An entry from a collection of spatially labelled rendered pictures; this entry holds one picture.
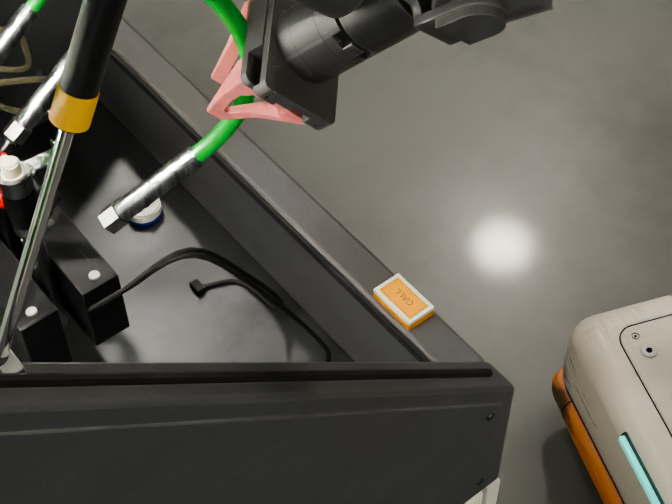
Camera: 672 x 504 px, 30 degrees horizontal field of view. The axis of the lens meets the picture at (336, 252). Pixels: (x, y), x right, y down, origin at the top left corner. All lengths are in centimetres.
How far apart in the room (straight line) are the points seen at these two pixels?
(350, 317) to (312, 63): 40
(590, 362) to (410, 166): 74
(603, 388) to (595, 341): 8
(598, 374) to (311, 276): 82
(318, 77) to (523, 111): 183
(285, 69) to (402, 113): 180
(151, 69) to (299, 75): 51
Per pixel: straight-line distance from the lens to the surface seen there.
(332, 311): 123
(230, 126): 95
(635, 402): 192
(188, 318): 128
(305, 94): 86
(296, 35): 85
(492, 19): 76
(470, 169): 255
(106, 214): 100
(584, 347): 198
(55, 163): 60
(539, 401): 223
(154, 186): 98
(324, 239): 118
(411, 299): 112
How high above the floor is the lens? 186
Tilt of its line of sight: 51 degrees down
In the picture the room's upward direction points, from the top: 1 degrees counter-clockwise
